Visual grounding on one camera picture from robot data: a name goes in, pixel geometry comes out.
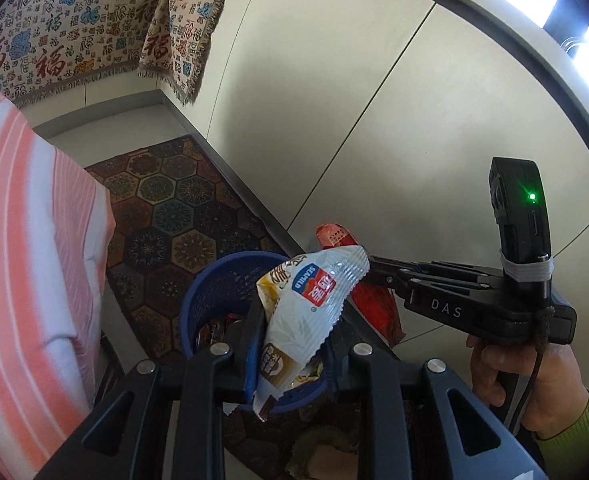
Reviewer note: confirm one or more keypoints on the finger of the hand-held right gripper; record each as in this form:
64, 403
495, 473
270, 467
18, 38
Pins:
389, 272
459, 269

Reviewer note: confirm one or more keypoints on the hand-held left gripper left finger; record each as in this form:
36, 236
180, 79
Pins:
253, 372

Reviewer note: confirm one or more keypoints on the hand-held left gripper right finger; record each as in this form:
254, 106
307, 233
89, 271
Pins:
374, 390

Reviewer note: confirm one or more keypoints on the red snack packet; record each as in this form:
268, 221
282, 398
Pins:
379, 310

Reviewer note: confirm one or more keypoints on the white snack wrapper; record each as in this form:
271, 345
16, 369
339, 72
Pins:
294, 320

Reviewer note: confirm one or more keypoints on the blue plastic basket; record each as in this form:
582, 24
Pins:
224, 280

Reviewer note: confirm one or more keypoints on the person's right forearm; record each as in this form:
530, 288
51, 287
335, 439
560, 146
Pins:
574, 445

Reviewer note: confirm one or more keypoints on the person's right hand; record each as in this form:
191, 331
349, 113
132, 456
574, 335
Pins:
554, 385

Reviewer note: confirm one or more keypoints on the brown crumpled paper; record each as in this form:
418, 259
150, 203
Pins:
324, 452

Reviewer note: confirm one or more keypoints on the white cabinet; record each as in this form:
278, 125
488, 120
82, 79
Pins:
374, 110

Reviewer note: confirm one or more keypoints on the patterned hexagon rug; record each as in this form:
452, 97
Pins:
174, 210

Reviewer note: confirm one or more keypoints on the pink striped tablecloth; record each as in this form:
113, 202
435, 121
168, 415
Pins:
24, 260

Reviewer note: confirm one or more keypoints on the narrow printed blanket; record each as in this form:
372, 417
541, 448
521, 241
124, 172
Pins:
189, 25

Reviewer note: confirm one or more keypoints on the large printed blanket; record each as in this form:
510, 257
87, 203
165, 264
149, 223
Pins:
49, 20

